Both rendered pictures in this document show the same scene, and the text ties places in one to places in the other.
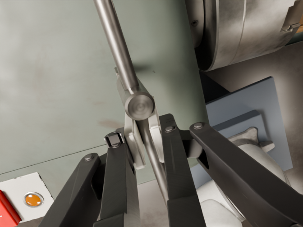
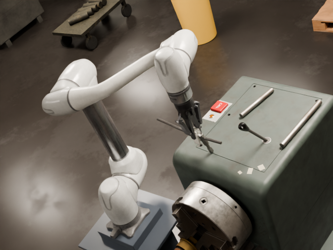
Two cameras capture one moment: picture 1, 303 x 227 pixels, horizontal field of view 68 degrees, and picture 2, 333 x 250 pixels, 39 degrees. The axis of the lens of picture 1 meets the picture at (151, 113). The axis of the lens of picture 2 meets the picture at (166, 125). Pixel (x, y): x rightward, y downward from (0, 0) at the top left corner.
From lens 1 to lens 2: 1.73 m
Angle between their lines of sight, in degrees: 34
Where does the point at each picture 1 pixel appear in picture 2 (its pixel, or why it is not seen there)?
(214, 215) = (133, 165)
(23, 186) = (216, 117)
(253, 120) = (134, 240)
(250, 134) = (130, 230)
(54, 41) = (230, 146)
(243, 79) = not seen: outside the picture
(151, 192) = not seen: hidden behind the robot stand
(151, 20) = (212, 163)
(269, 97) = not seen: outside the picture
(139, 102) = (200, 134)
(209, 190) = (139, 178)
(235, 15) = (195, 184)
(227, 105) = (155, 241)
